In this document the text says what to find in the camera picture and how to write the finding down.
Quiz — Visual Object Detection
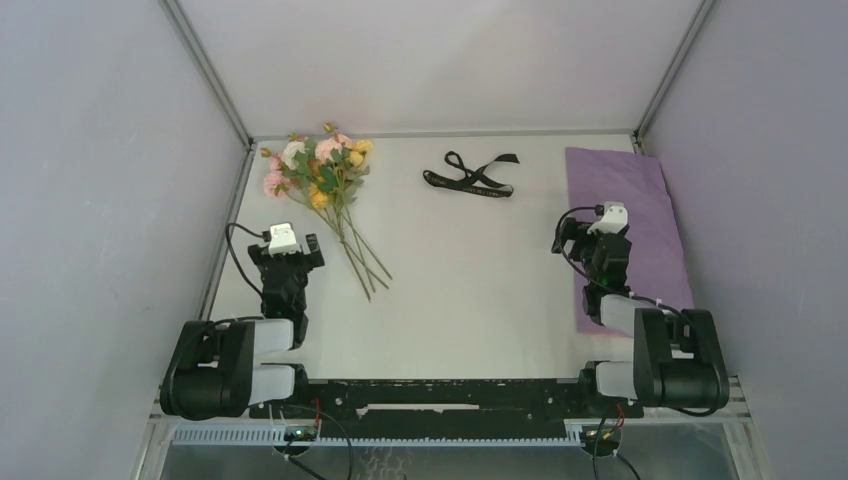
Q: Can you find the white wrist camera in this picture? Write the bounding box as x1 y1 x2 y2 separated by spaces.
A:
587 201 629 235
267 222 300 255

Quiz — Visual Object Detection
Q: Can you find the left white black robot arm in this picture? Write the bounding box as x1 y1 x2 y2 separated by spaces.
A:
159 234 325 421

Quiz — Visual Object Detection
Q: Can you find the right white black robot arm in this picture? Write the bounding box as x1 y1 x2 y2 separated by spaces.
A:
551 214 731 417

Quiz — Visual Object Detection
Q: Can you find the black ribbon strap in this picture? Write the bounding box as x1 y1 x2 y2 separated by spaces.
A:
422 150 521 200

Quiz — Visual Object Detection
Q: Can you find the fake flower bouquet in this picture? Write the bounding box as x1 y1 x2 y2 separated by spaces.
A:
258 123 392 300

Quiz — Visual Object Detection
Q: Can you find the purple pink wrapping paper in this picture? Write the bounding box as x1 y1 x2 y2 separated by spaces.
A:
565 147 694 308

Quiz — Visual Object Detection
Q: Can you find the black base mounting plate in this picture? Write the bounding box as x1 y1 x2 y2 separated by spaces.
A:
247 379 644 438

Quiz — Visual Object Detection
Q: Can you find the white slotted cable duct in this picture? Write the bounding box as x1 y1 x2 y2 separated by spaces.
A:
171 423 596 447

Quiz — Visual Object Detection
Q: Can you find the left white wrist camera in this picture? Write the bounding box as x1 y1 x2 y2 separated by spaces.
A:
267 222 300 255

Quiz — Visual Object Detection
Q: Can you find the aluminium frame rail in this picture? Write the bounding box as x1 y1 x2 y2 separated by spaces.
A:
148 377 753 425

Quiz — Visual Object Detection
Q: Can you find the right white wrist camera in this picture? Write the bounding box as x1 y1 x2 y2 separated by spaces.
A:
587 201 629 235

